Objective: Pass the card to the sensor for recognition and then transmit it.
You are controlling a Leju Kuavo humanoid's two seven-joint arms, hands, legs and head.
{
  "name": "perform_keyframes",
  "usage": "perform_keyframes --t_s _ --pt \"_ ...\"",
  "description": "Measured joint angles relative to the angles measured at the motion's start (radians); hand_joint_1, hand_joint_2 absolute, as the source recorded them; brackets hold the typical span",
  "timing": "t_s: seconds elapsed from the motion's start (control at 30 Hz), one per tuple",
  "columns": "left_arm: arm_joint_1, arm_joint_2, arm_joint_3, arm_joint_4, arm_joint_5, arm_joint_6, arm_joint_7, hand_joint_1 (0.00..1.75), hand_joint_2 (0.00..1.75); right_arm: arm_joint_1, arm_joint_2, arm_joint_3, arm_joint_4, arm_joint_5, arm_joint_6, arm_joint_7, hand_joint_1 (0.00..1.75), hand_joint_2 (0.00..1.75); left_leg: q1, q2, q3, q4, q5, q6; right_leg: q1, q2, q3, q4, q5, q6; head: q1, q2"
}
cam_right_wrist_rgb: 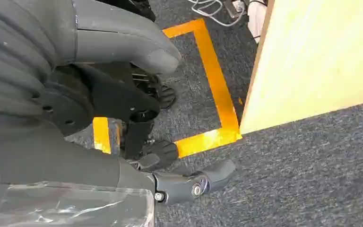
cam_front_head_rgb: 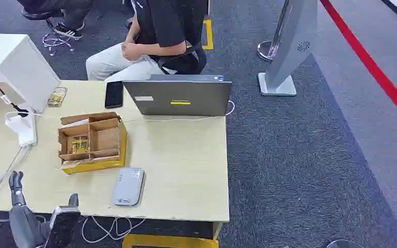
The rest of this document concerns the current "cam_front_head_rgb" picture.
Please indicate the black smartphone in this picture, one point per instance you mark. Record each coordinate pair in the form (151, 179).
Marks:
(114, 94)

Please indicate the round chrome stanchion base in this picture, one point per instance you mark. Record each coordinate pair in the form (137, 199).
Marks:
(344, 244)
(264, 51)

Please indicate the white boxy monitor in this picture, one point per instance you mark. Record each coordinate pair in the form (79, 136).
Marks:
(24, 68)

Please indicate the yellow floor tape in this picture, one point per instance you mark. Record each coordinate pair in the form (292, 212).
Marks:
(208, 34)

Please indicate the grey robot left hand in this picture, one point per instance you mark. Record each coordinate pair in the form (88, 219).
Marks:
(25, 226)

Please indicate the gold printed card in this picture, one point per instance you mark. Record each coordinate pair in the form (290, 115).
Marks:
(79, 144)
(57, 97)

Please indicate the red floor tape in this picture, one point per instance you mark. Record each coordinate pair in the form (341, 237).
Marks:
(373, 68)

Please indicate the yellow box under desk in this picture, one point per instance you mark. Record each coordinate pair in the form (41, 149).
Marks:
(169, 241)

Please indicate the silver kiosk stand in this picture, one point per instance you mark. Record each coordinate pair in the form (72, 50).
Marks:
(287, 44)

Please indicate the grey laptop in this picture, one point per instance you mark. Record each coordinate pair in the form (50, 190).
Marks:
(181, 97)

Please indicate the black office chair seat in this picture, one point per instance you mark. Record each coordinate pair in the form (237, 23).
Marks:
(41, 14)

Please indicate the grey card reader device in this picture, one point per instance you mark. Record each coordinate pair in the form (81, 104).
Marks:
(128, 187)

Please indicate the seated person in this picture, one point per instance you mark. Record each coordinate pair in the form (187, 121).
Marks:
(164, 24)

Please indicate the person with black sneakers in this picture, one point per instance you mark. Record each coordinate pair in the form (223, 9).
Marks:
(71, 13)

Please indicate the black chair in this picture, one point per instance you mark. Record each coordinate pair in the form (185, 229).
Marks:
(186, 63)

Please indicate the person's hand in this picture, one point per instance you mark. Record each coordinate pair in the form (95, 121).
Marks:
(130, 51)

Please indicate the white power adapter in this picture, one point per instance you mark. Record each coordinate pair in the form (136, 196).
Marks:
(23, 128)

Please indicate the yellow tray under wooden box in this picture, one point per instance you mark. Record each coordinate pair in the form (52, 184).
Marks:
(95, 165)

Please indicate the white office chair base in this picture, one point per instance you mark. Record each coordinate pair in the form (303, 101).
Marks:
(56, 41)

